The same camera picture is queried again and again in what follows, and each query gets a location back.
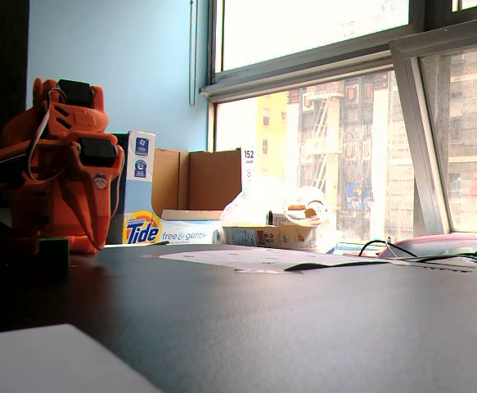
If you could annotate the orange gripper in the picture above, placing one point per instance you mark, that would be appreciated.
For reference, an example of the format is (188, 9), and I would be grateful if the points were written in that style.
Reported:
(92, 178)

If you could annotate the blank white paper sheet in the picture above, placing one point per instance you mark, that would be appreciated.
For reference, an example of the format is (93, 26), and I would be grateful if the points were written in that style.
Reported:
(37, 360)

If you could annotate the pink white plastic container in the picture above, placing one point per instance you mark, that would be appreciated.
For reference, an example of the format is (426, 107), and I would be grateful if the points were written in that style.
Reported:
(438, 243)

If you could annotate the white grid paper sheet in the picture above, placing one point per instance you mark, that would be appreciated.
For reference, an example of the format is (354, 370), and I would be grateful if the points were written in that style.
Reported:
(242, 258)

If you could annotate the open tilted window sash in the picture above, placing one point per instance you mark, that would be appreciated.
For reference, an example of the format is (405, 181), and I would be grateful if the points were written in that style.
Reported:
(416, 123)

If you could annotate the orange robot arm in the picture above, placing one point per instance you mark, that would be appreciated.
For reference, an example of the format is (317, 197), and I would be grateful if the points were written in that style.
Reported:
(25, 135)

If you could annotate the black box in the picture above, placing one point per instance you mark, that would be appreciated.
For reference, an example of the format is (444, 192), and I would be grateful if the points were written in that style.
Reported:
(115, 229)

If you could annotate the Tide detergent cardboard box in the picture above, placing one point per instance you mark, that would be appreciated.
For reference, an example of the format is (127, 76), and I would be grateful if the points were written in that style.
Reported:
(140, 233)

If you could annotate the printed food carton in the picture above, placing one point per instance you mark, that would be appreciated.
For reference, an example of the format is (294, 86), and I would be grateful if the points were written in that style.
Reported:
(262, 237)

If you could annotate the dark curtain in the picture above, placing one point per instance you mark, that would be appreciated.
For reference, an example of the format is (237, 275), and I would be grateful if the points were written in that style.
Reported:
(1, 41)

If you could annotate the grey window frame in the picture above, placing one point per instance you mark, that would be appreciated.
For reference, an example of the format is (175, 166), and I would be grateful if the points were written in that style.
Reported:
(303, 61)

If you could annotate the white plastic bag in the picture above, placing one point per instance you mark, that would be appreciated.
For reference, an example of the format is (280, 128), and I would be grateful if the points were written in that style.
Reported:
(254, 200)

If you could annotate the green cube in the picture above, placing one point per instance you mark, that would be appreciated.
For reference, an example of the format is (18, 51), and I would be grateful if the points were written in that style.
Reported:
(54, 249)

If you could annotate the white round plastic container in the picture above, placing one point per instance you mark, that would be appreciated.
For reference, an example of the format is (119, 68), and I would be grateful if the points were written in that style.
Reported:
(307, 204)

